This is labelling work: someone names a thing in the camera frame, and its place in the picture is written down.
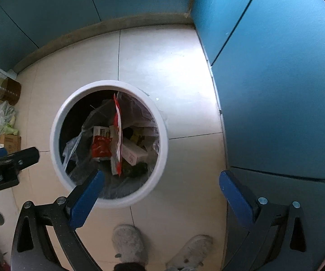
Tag small cardboard box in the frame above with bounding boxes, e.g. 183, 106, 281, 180
0, 133, 22, 153

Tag blue kitchen cabinet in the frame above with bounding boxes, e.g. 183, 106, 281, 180
0, 0, 325, 271

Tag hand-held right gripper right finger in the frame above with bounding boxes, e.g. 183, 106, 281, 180
219, 170, 311, 271

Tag red and white plastic bag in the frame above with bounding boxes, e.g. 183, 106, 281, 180
110, 93, 123, 176

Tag crumpled plastic bags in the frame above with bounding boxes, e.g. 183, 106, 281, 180
0, 101, 19, 149

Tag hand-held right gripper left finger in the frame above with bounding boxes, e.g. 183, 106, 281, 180
11, 169, 106, 271

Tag red sachet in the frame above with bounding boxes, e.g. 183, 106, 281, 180
91, 135, 113, 161

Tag person's dark trouser leg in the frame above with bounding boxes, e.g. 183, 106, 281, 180
114, 262, 146, 271

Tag white round trash bin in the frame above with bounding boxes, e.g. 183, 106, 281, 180
50, 80, 169, 209

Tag oil bottle with yellow cap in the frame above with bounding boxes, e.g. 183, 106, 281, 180
0, 70, 22, 104

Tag long white box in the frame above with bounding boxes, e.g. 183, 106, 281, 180
121, 140, 149, 166

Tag clear bin liner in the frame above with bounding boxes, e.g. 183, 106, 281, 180
62, 90, 160, 199

